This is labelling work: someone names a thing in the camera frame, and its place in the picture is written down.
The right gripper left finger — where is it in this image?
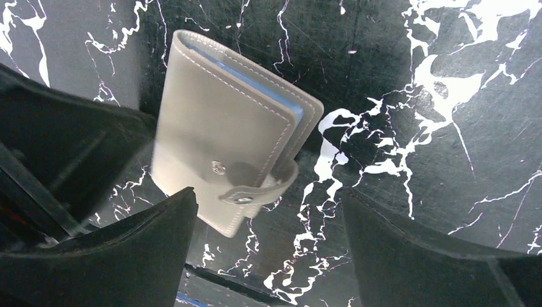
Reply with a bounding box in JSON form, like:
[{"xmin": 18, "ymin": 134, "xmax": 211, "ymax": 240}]
[{"xmin": 1, "ymin": 187, "xmax": 198, "ymax": 306}]

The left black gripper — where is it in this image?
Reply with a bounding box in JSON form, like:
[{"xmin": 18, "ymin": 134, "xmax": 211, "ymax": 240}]
[{"xmin": 1, "ymin": 65, "xmax": 157, "ymax": 250}]

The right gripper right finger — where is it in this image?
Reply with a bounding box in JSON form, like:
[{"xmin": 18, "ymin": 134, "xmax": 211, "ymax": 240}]
[{"xmin": 342, "ymin": 194, "xmax": 541, "ymax": 306}]

